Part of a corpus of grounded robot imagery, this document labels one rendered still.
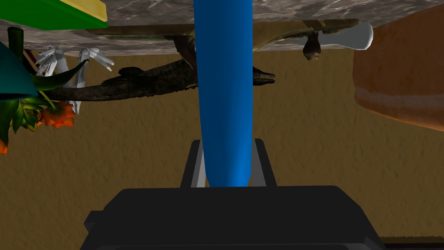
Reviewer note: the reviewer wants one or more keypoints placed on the dark lizard figure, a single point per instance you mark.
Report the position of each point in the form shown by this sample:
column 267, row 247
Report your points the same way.
column 149, row 83

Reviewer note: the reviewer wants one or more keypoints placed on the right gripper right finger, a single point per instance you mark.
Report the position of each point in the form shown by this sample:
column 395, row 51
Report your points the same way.
column 261, row 166

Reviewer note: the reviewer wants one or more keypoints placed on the dark brown pear-shaped object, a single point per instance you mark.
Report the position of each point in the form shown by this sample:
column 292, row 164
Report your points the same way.
column 311, row 48

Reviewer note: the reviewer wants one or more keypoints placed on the teal pot with orange flowers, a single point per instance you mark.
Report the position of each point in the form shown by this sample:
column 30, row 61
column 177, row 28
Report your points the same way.
column 14, row 76

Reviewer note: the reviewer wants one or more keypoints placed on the blue rounded long object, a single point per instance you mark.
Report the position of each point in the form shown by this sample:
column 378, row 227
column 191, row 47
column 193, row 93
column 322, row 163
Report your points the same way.
column 223, row 86

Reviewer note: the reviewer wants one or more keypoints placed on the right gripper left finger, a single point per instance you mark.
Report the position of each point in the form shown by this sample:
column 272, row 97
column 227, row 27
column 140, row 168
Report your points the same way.
column 194, row 166

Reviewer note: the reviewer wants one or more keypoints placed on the green and yellow book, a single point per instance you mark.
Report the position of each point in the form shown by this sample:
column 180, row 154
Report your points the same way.
column 45, row 14

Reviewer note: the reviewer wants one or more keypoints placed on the orange-brown clay pot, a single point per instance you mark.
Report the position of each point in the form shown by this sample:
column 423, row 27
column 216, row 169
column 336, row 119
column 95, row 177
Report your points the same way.
column 402, row 69

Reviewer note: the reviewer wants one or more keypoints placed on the silver multi-tool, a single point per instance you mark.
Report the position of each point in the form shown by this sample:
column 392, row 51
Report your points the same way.
column 81, row 73

